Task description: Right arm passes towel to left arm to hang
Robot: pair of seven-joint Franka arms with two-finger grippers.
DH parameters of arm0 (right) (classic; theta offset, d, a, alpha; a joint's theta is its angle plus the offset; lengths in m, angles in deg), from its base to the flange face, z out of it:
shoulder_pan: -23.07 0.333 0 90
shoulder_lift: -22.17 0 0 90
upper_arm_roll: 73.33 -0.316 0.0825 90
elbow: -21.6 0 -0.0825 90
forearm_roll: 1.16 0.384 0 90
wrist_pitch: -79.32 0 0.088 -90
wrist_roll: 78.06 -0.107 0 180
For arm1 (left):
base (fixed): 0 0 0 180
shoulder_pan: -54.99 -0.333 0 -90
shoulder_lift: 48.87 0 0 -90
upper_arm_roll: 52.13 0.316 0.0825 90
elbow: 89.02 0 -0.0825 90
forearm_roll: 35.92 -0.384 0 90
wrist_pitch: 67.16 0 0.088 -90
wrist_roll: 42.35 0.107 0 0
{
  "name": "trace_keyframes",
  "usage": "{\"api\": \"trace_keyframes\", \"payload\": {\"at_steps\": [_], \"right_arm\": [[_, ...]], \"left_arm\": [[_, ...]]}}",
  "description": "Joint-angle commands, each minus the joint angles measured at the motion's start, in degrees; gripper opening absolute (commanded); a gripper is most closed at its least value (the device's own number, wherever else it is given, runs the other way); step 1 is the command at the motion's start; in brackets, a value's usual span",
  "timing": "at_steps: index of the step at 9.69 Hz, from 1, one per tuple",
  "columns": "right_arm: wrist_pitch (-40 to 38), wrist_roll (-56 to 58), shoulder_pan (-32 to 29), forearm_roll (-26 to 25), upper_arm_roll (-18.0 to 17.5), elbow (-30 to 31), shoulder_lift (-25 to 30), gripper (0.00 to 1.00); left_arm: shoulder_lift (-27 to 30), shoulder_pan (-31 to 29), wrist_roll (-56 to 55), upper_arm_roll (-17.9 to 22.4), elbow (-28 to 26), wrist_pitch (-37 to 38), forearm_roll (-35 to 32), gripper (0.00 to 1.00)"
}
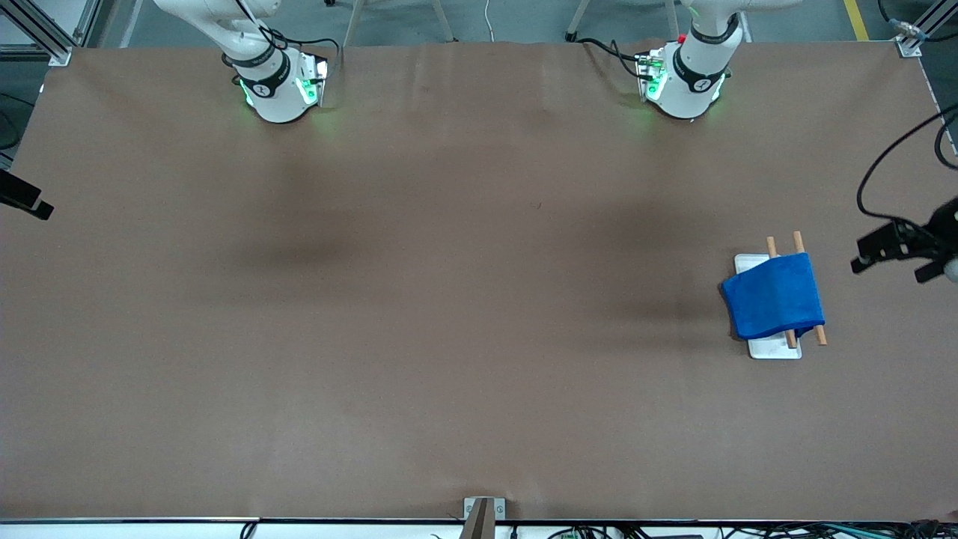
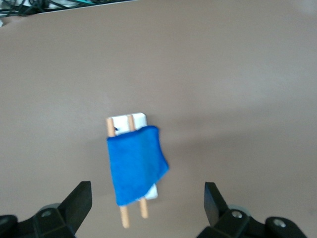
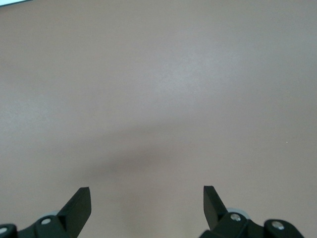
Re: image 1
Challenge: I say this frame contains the blue microfibre towel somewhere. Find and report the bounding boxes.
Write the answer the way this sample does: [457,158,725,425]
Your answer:
[721,252,826,341]

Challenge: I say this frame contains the grey metal stand legs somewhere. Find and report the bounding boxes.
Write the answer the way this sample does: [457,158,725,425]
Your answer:
[565,0,753,43]
[341,0,457,43]

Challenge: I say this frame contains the black right arm base cable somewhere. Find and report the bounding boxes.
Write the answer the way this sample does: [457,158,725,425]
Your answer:
[225,0,341,76]

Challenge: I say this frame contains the black arm base cable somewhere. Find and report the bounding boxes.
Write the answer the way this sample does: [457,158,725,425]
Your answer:
[225,0,341,76]
[580,37,652,79]

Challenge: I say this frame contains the black left arm base cable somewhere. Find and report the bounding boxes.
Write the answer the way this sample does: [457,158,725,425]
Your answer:
[580,37,652,79]

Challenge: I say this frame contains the grey metal camera mount bracket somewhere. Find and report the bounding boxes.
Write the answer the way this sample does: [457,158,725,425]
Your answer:
[463,497,507,539]

